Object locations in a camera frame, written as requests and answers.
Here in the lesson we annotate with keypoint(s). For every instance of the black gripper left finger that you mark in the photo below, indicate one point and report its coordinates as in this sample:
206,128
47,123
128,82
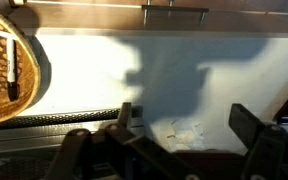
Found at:
134,150

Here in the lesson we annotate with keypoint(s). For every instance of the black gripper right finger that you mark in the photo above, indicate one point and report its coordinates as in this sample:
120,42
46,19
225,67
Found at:
264,150

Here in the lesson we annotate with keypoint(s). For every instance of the white pen with black cap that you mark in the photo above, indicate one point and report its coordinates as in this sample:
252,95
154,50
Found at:
11,60

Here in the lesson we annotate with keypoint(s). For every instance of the black toaster oven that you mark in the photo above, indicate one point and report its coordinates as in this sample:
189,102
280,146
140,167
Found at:
34,133

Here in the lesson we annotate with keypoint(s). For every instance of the wooden bowl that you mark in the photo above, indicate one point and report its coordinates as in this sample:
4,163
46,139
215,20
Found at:
30,83

